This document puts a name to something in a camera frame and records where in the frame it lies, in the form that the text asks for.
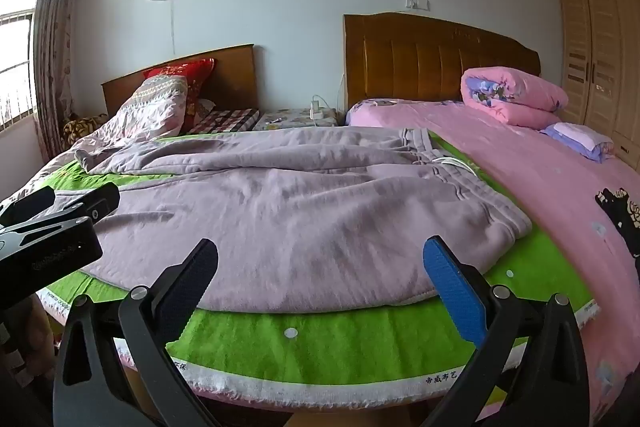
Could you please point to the patterned brown curtain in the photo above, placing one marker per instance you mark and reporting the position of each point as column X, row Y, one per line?
column 55, row 47

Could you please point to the large brown wooden headboard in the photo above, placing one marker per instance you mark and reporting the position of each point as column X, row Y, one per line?
column 425, row 62

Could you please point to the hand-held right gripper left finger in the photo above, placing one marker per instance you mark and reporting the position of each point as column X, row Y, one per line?
column 190, row 279

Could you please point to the small brown wooden headboard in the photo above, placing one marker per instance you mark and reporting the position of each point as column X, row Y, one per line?
column 235, row 77

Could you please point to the pale pink patterned quilt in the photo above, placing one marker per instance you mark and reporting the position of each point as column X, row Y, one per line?
column 150, row 107

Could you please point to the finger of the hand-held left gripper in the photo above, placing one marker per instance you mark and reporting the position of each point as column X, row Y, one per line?
column 92, row 202
column 25, row 203

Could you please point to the pink pillow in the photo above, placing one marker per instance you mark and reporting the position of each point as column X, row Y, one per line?
column 530, row 187

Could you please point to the white wall switch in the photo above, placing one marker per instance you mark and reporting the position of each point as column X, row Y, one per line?
column 417, row 3

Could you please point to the red embroidered pillow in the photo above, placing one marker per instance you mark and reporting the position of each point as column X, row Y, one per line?
column 195, row 82

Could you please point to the barred window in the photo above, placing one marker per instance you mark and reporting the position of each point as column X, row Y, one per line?
column 15, row 57

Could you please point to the folded purple and white blanket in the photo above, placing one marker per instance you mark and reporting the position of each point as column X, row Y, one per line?
column 582, row 139

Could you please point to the floral covered nightstand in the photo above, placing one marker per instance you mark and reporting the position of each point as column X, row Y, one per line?
column 290, row 119

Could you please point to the green printed cloth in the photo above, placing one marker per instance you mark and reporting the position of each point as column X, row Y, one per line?
column 325, row 339

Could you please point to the tiger striped plush toy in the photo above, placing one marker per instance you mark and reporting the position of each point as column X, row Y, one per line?
column 82, row 127

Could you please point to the folded pink floral quilt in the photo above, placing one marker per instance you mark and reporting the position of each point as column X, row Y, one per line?
column 515, row 94

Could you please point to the mauve knitted sweater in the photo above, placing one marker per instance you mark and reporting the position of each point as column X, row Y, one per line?
column 300, row 217

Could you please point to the light wooden wardrobe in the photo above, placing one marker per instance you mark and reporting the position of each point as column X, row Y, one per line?
column 600, row 57

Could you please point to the red plaid bedsheet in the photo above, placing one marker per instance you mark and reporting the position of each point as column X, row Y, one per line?
column 225, row 119

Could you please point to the white charger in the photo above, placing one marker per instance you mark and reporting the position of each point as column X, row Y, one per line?
column 316, row 109

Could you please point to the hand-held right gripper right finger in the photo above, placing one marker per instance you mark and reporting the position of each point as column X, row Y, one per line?
column 455, row 292

